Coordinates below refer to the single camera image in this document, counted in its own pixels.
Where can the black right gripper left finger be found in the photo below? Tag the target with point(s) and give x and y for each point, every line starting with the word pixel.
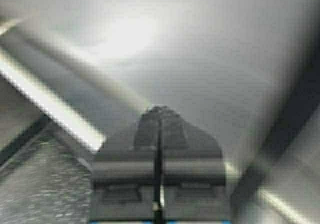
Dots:
pixel 123 176

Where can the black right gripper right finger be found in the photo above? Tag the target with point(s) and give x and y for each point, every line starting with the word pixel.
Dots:
pixel 194 174

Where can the elevator side handrail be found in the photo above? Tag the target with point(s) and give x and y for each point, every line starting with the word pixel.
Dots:
pixel 50 103

